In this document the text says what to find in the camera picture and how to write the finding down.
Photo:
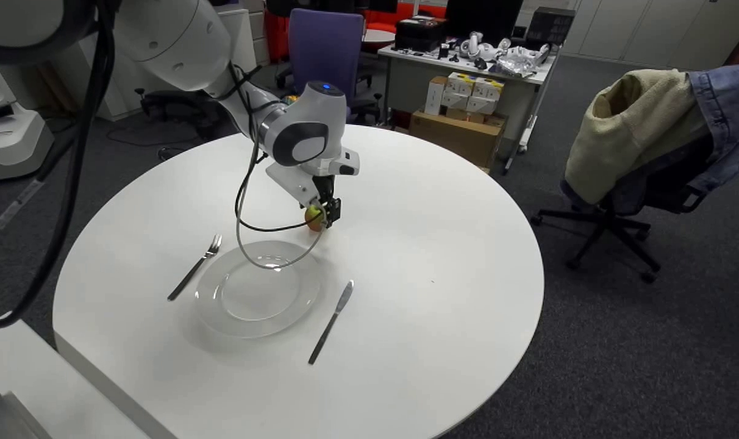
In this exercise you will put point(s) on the red sofa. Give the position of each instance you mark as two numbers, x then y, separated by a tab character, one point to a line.
384	16

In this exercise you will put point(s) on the white wall cabinets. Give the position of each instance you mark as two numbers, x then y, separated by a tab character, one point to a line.
652	33

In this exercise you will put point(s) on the grey metal tray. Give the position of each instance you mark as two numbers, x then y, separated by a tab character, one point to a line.
6	419

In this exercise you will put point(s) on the blue denim jacket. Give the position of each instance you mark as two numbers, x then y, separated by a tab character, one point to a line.
729	114

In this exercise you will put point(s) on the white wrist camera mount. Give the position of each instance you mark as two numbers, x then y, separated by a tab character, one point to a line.
291	183

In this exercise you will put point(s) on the brown cardboard box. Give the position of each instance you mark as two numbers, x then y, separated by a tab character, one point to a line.
456	134

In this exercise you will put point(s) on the white floor machine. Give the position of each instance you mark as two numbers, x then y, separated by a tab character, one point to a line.
11	143

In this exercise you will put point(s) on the black swivel office chair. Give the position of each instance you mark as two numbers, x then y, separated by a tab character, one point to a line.
619	222

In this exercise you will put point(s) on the white plastic package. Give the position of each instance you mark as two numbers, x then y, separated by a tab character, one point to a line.
489	99
458	91

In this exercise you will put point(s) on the beige jacket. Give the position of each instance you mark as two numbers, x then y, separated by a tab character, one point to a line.
627	131

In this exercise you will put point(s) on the black box device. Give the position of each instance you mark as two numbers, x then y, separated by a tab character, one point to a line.
551	25

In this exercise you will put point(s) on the black monitor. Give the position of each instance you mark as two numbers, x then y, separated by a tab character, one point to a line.
480	16

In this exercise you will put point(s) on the grey work desk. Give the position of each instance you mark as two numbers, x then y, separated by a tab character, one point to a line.
396	89

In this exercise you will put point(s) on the white round plate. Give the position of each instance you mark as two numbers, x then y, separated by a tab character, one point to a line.
253	300

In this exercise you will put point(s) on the green and red apple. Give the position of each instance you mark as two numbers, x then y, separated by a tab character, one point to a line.
312	217

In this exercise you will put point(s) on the purple office chair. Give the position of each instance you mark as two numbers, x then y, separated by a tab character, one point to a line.
328	44

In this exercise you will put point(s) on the white low cabinet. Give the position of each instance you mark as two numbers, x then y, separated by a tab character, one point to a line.
35	356

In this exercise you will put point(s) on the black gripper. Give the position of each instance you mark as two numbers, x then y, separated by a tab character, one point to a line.
328	192

